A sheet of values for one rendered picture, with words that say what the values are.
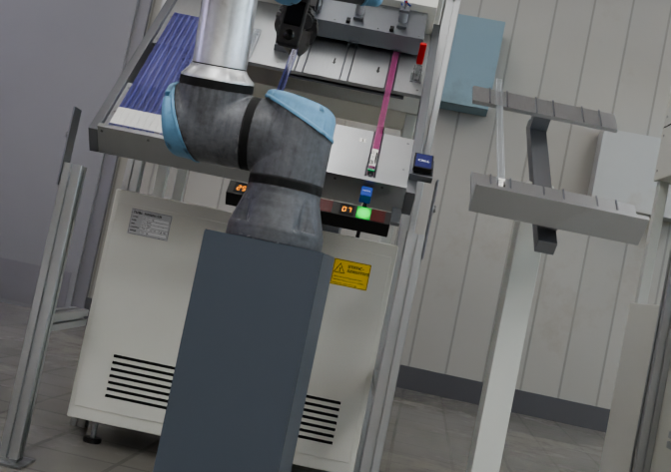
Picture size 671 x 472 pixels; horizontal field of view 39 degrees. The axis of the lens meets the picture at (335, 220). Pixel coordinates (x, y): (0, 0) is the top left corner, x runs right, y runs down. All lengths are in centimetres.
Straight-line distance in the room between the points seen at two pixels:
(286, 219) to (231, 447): 34
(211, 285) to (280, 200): 16
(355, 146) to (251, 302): 78
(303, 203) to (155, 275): 96
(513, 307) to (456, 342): 306
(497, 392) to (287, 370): 81
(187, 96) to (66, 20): 422
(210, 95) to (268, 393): 45
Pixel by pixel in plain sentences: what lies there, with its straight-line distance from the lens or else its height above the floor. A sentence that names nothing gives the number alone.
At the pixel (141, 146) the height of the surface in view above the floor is 70.
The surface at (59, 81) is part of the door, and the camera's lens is 561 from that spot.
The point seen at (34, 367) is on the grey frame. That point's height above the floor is 21.
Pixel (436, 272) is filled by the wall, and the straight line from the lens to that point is 514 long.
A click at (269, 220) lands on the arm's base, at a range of 141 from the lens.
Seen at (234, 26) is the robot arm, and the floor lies 86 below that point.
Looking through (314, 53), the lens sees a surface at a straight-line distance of 238.
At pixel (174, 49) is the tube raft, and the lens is 233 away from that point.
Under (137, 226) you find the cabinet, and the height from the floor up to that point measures 54.
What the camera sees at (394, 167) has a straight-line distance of 206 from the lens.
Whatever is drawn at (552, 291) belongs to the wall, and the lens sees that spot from 519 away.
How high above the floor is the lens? 52
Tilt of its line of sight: 3 degrees up
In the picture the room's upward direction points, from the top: 12 degrees clockwise
